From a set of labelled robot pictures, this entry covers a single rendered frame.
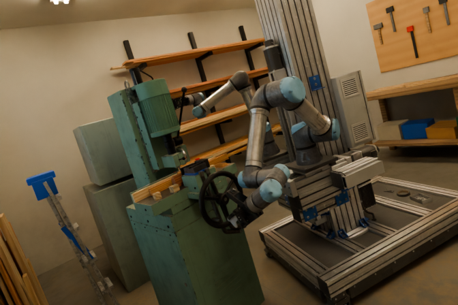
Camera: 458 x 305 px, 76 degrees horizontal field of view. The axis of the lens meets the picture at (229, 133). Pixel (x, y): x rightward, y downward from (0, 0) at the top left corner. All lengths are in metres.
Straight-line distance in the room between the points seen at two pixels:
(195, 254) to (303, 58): 1.30
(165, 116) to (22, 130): 2.53
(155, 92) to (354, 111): 1.25
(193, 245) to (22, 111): 2.84
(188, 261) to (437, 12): 3.58
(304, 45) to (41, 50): 3.11
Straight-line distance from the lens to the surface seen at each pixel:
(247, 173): 1.25
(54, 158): 3.98
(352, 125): 2.04
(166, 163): 1.79
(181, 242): 1.64
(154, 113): 1.67
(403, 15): 4.26
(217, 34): 5.03
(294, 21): 1.95
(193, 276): 1.74
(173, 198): 1.58
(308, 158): 1.69
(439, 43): 4.14
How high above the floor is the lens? 1.30
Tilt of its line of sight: 7 degrees down
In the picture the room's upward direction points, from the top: 16 degrees counter-clockwise
